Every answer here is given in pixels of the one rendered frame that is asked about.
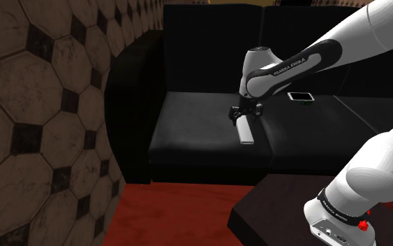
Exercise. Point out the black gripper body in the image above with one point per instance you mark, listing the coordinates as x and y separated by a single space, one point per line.
248 106

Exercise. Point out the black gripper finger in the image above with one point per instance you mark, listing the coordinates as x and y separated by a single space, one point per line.
234 114
258 110

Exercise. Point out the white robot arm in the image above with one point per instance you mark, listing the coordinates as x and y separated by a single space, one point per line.
380 30

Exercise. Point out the grey remote control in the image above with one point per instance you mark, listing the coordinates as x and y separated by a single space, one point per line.
244 131

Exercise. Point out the black sofa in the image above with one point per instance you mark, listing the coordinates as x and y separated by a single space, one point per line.
196 129

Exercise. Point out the white-framed black phone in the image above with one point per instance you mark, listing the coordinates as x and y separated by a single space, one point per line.
300 96

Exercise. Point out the dark robot stand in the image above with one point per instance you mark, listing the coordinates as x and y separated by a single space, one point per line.
274 211

